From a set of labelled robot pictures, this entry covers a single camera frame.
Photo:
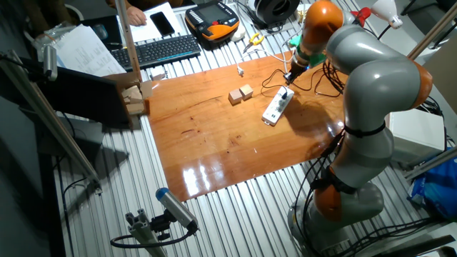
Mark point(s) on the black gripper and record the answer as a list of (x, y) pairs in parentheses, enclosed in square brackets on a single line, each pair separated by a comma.
[(297, 68)]

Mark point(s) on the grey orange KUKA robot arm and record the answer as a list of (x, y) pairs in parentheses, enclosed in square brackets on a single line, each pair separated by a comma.
[(371, 82)]

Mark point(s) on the white power strip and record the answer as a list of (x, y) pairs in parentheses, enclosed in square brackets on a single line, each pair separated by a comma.
[(276, 107)]

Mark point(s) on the small white plug adapter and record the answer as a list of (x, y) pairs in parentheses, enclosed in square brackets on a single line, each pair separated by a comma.
[(158, 76)]

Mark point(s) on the person's hand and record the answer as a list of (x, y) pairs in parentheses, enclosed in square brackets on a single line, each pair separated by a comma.
[(136, 16)]

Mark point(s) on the light wooden cube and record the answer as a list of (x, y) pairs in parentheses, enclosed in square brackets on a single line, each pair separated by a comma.
[(235, 97), (246, 92)]

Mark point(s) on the yellowish plastic bag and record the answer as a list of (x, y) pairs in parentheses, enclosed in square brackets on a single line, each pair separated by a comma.
[(301, 12)]

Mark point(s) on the white rounded object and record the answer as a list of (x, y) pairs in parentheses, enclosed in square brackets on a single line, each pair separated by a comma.
[(238, 34)]

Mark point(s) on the black filament spool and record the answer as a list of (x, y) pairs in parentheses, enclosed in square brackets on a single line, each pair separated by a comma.
[(276, 10)]

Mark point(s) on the orange black teach pendant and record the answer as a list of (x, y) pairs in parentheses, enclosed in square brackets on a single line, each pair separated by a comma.
[(214, 21)]

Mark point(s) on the red desk lamp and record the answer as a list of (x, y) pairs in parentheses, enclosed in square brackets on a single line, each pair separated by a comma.
[(362, 14)]

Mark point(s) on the orange wooden board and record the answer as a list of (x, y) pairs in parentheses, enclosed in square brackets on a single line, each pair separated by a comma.
[(200, 142)]

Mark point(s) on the white desk lamp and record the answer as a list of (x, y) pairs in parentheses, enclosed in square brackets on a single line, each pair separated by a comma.
[(387, 12)]

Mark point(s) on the black computer keyboard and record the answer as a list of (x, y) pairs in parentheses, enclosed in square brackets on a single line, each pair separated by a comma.
[(160, 50)]

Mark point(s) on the black smartphone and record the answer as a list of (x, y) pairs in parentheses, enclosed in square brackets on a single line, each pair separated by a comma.
[(162, 24)]

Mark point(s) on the white storage box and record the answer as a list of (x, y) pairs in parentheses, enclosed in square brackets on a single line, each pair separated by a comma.
[(417, 133)]

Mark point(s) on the white paper sheet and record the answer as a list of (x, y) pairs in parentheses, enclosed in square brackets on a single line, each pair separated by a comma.
[(143, 32)]

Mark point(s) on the brown cardboard panel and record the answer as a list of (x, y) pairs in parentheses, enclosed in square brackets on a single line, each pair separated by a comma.
[(442, 71)]

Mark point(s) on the small wooden block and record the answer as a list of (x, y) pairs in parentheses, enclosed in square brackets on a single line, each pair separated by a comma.
[(132, 93), (135, 108)]

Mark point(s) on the blue plastic bag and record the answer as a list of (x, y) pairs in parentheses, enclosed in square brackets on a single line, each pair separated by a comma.
[(435, 185)]

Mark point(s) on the black mouse pad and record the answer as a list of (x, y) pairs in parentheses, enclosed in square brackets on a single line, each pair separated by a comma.
[(110, 26)]

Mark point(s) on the dark computer mouse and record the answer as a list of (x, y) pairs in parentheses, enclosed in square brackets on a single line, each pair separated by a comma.
[(101, 32)]

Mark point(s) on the printed paper stack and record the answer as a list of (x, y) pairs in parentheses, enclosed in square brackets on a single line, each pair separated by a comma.
[(82, 50)]

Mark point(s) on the black monitor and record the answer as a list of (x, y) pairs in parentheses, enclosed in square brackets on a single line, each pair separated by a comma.
[(78, 96)]

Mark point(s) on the short aluminium profile stub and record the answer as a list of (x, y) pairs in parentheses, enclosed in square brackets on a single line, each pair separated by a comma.
[(143, 235)]

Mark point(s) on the clear plastic bag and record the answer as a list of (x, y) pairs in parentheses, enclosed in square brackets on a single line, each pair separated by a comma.
[(46, 37)]

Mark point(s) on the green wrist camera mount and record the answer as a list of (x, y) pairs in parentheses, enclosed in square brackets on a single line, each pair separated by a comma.
[(316, 59)]

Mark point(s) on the silver camera blue end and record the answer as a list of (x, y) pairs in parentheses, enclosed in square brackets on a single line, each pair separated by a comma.
[(176, 208)]

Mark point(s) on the black camera bracket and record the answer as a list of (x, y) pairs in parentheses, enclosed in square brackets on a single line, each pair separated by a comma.
[(160, 225)]

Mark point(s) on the silver depth camera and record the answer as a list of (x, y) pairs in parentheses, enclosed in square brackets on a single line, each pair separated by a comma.
[(50, 62)]

